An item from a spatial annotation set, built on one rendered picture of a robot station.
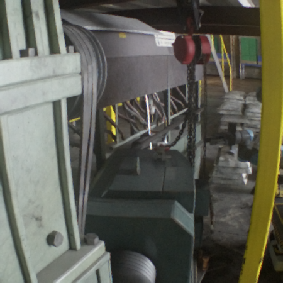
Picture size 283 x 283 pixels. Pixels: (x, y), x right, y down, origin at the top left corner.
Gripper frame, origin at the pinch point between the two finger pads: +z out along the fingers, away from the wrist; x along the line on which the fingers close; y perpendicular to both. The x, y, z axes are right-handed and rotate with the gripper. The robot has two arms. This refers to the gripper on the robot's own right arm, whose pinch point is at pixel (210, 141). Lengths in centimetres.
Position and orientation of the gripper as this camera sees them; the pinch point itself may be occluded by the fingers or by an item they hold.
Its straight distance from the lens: 186.6
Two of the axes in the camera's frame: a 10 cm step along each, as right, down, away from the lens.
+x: -3.7, -2.5, 9.0
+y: 0.3, 9.6, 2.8
